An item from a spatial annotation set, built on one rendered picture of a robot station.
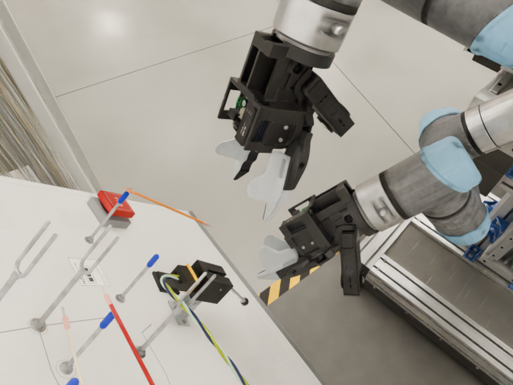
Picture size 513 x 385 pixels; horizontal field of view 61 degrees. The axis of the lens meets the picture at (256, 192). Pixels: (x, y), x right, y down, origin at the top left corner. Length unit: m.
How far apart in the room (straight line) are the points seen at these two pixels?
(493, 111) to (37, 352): 0.66
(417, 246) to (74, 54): 2.19
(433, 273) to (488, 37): 1.37
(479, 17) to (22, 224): 0.58
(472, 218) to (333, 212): 0.19
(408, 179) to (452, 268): 1.23
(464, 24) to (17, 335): 0.54
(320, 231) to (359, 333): 1.24
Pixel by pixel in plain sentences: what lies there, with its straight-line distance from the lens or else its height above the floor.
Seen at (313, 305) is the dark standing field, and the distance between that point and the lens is 1.85.
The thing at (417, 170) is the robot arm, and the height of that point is 1.28.
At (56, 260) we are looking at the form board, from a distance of 0.63.
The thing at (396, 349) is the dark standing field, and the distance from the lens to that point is 1.87.
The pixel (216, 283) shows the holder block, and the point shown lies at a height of 1.15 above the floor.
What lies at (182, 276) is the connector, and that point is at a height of 1.18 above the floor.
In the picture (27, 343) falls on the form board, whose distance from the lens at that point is 0.52.
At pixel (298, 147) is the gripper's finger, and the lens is 0.49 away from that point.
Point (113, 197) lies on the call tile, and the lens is 0.77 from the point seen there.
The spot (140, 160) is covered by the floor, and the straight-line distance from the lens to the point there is 2.26.
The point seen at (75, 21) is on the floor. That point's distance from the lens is 3.21.
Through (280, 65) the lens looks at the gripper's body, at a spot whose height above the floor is 1.44.
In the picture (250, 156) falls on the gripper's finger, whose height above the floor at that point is 1.29.
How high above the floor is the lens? 1.74
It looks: 57 degrees down
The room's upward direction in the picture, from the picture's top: straight up
